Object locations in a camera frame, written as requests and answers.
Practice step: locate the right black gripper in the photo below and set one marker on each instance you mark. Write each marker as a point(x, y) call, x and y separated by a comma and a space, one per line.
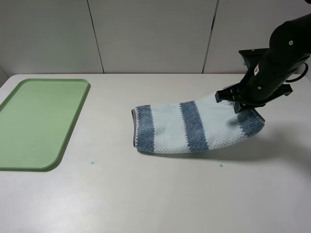
point(254, 89)

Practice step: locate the blue white striped towel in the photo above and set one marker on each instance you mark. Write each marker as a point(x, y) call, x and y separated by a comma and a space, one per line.
point(193, 126)

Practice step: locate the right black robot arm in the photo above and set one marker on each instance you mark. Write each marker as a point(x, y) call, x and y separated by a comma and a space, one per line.
point(269, 69)

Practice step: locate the green plastic tray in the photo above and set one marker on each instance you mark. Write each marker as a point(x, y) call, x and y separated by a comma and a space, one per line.
point(36, 121)

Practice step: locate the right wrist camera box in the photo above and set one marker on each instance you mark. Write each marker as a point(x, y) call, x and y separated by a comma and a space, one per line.
point(252, 57)

